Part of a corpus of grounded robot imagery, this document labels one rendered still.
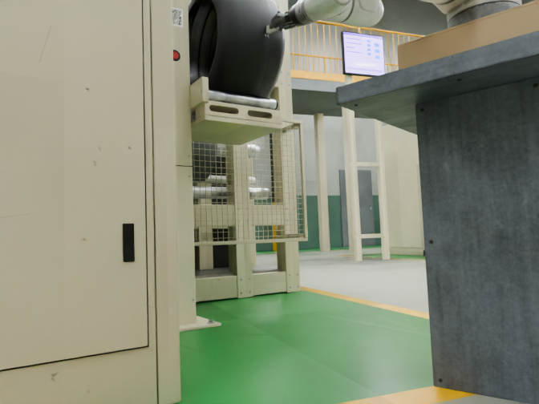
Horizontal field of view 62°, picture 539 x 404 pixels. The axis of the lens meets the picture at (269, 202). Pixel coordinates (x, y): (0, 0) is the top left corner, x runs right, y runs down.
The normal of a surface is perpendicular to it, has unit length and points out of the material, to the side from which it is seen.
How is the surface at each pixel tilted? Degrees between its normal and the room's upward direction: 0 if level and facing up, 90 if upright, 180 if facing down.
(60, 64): 90
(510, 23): 90
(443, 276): 90
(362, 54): 90
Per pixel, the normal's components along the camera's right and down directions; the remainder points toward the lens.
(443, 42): -0.64, -0.04
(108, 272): 0.54, -0.09
